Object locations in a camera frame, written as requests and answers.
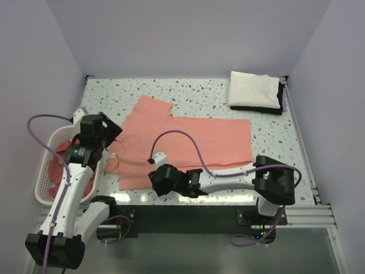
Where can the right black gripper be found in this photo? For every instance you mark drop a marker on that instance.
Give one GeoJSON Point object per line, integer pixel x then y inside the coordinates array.
{"type": "Point", "coordinates": [157, 186]}

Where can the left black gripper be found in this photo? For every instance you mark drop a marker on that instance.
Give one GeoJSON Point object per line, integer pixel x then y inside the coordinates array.
{"type": "Point", "coordinates": [112, 130]}

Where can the salmon pink t-shirt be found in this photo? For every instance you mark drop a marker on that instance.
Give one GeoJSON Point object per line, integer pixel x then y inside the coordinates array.
{"type": "Point", "coordinates": [220, 143]}

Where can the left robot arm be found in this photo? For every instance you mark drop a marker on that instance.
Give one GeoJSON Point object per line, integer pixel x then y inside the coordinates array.
{"type": "Point", "coordinates": [61, 239]}

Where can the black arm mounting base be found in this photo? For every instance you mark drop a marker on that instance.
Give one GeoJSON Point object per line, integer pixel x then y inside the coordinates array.
{"type": "Point", "coordinates": [189, 219]}

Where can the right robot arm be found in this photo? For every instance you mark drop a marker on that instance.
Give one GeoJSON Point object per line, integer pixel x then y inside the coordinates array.
{"type": "Point", "coordinates": [272, 180]}

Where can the dark pink crumpled t-shirt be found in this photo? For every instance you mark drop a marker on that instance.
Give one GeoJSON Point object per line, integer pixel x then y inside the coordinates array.
{"type": "Point", "coordinates": [55, 171]}

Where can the white plastic laundry basket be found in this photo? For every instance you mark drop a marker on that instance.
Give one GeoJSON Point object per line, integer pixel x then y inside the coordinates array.
{"type": "Point", "coordinates": [43, 183]}

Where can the folded white t-shirt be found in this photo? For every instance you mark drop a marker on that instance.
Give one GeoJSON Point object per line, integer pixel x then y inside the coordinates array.
{"type": "Point", "coordinates": [251, 90]}

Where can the folded black t-shirt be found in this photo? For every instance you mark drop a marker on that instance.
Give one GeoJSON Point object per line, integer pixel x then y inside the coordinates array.
{"type": "Point", "coordinates": [264, 110]}

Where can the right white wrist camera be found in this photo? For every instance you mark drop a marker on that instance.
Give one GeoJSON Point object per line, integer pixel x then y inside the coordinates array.
{"type": "Point", "coordinates": [158, 159]}

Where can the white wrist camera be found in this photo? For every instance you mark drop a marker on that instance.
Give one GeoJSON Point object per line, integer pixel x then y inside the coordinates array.
{"type": "Point", "coordinates": [158, 159]}
{"type": "Point", "coordinates": [78, 114]}

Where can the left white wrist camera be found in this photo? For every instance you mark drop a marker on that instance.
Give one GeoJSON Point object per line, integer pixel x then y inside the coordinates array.
{"type": "Point", "coordinates": [78, 114]}

